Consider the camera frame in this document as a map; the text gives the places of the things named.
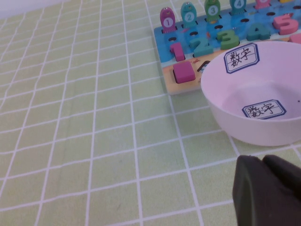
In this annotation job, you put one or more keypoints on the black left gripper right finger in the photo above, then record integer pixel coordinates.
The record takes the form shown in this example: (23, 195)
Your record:
(285, 175)

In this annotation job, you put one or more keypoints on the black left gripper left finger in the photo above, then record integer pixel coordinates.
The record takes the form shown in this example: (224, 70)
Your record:
(261, 200)

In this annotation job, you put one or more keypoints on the pink plastic bowl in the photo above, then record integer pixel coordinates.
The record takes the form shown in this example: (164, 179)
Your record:
(235, 127)

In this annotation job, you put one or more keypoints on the pink trapezoid shape piece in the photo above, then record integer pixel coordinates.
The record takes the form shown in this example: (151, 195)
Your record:
(296, 39)

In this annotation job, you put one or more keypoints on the magenta rectangle shape piece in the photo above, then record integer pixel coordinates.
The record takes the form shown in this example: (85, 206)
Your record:
(184, 73)

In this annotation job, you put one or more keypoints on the teal number four piece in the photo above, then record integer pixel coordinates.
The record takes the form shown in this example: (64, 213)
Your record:
(257, 34)

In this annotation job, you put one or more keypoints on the green number three piece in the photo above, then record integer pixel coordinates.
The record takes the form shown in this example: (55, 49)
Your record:
(229, 40)

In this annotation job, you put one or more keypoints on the pink number five piece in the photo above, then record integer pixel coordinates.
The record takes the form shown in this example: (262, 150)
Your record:
(285, 26)

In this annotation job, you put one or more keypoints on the teal number two piece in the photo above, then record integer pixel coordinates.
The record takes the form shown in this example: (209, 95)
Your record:
(202, 48)

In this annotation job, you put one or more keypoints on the magenta number one piece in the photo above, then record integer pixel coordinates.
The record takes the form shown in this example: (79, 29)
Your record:
(178, 53)

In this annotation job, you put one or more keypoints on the pink fish piece five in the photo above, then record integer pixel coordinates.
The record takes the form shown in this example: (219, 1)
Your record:
(263, 3)

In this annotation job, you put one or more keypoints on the yellow fish piece six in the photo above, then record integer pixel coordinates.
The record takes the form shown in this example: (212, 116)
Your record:
(285, 1)

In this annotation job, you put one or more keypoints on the blue fish piece four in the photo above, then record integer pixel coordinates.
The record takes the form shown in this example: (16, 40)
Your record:
(238, 5)

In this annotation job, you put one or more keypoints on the blue wooden puzzle board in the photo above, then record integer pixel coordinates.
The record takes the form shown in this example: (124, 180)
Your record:
(164, 44)

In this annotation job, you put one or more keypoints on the green fish piece three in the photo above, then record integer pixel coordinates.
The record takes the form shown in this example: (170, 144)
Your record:
(212, 10)

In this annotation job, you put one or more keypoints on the teal fish piece two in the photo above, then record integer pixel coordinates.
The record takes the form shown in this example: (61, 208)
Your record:
(188, 15)

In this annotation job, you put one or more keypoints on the magenta fish piece one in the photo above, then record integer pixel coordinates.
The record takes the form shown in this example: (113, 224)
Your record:
(167, 21)

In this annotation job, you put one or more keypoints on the green checkered tablecloth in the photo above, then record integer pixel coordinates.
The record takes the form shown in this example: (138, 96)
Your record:
(82, 129)

